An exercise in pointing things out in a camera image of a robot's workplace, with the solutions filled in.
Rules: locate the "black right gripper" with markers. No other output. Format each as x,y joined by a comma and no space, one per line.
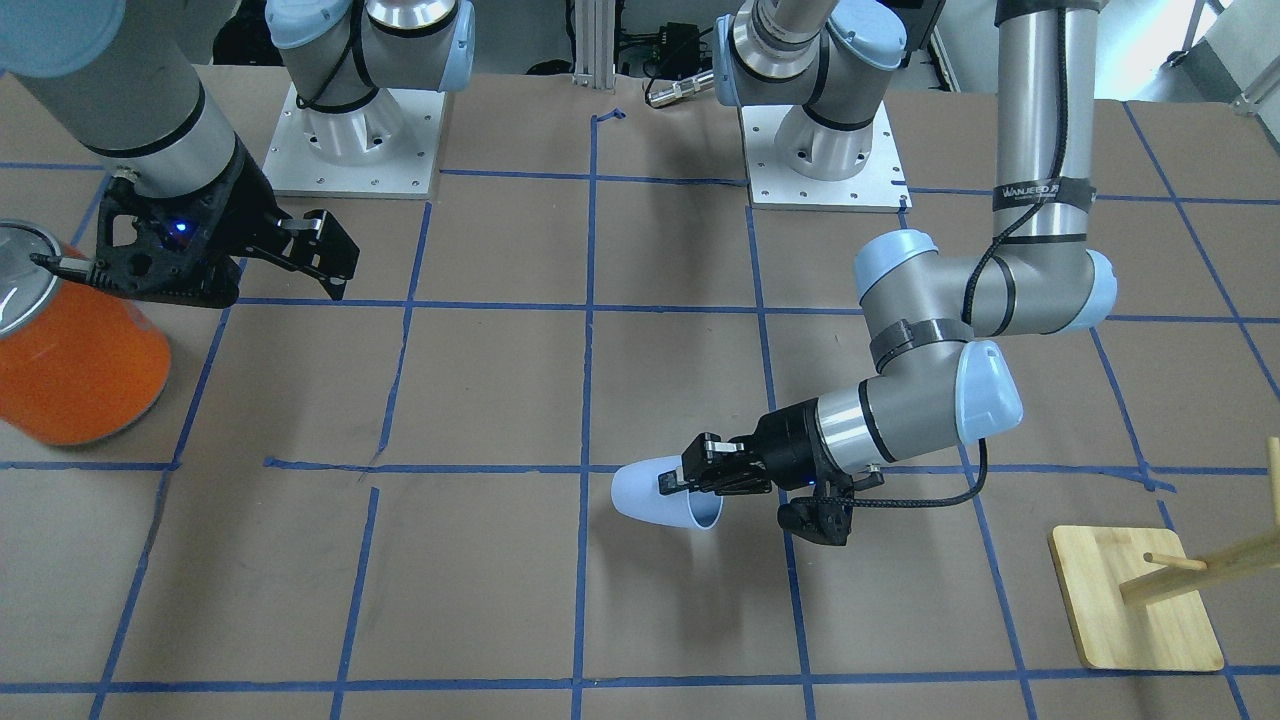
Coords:
247,207

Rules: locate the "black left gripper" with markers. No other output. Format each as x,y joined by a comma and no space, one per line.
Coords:
789,438

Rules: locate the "light blue plastic cup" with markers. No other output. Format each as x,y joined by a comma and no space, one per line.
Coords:
635,493

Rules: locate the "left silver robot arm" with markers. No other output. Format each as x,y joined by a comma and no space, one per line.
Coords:
933,321

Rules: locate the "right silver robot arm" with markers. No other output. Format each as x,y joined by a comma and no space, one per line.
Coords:
113,75

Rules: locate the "orange can with grey lid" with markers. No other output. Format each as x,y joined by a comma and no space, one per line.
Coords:
77,365

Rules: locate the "wooden mug tree stand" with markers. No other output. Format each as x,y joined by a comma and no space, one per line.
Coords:
1132,597

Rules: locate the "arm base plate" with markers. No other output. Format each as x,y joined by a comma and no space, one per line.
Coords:
386,150
795,164

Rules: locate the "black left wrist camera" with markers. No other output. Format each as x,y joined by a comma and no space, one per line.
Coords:
825,518

